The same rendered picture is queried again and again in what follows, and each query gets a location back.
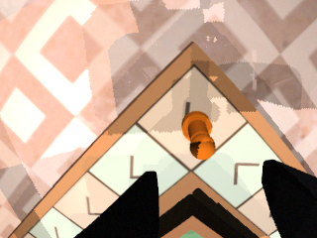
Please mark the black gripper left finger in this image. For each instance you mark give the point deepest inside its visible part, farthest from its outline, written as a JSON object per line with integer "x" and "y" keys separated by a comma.
{"x": 134, "y": 214}

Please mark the tan flat square frame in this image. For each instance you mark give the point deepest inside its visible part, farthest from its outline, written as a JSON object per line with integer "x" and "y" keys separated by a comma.
{"x": 191, "y": 184}

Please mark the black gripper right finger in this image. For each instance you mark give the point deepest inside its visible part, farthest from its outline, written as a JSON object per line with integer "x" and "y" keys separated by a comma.
{"x": 291, "y": 195}

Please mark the square board with central tray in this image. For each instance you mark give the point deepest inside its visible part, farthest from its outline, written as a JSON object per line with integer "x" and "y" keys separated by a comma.
{"x": 155, "y": 142}

